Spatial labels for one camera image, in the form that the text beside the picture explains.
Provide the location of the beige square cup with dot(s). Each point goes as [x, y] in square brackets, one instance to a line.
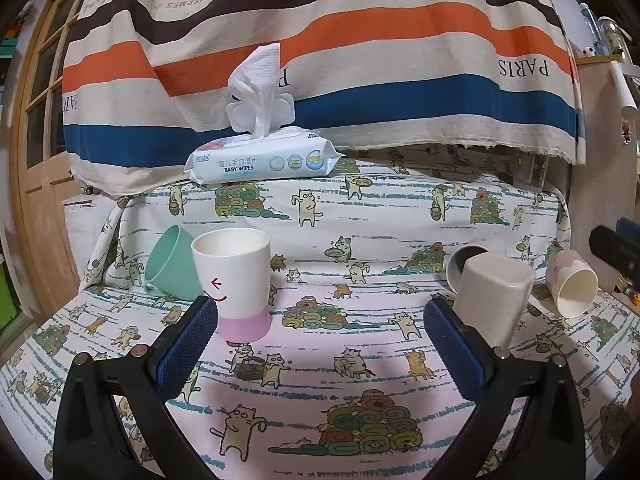
[492, 295]

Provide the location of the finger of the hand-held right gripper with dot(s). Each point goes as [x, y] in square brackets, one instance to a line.
[612, 250]

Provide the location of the white wet wipe sheet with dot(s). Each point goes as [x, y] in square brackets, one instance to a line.
[257, 77]

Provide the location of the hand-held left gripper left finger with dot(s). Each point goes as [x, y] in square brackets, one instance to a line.
[187, 347]

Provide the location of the wooden door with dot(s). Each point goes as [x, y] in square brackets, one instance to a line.
[42, 170]

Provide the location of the grey cup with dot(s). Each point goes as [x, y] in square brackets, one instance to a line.
[454, 266]

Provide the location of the white cup with pink base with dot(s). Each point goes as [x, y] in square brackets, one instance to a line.
[235, 270]

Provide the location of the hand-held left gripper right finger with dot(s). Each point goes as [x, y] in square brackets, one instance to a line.
[455, 355]

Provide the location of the mint green cup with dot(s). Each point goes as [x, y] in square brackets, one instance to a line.
[170, 265]

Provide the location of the white paper roll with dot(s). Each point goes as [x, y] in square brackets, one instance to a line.
[621, 87]

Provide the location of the striped cloth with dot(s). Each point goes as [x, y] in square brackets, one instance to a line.
[380, 55]

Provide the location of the baby wipes pack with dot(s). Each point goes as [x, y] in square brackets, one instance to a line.
[260, 162]

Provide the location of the cat printed tablecloth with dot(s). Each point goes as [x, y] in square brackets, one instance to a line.
[320, 270]

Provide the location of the wooden shelf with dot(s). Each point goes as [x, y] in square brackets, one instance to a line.
[602, 160]

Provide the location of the small panda figure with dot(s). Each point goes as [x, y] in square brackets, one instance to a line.
[588, 51]

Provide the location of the pale pink and white cup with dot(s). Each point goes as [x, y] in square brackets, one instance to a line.
[575, 290]

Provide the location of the clear bottle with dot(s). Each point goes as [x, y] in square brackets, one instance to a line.
[610, 35]

